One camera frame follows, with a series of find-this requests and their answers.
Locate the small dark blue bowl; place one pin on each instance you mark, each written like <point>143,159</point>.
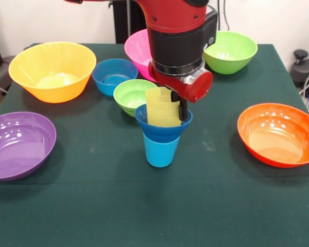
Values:
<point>162,132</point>

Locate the translucent yellow plastic cup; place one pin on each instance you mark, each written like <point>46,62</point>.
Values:
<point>161,113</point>

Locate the shallow orange plastic bowl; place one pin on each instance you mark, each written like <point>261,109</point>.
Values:
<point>278,136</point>

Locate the large green plastic bowl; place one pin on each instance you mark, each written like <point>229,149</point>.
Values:
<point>234,51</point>

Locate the large pink plastic bowl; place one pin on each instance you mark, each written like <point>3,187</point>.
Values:
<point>137,51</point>

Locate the shallow purple plastic bowl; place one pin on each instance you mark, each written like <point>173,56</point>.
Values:
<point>18,146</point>

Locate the small green plastic bowl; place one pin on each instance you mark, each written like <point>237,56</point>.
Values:
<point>128,95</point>

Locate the black round base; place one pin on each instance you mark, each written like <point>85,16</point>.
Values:
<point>307,69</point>

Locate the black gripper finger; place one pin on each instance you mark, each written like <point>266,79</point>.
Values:
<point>182,109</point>

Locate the translucent light blue bowl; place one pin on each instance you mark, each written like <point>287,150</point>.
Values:
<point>110,74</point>

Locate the large yellow plastic bowl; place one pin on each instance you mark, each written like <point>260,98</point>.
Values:
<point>51,59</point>

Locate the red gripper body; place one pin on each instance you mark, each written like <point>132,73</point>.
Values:
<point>195,88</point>

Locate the light blue plastic cup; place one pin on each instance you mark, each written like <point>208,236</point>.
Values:
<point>161,154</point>

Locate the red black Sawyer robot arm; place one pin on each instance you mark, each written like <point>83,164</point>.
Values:
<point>175,33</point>

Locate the dark green tablecloth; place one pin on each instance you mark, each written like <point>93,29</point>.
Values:
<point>154,205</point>

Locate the black knob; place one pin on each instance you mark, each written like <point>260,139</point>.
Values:
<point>300,54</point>

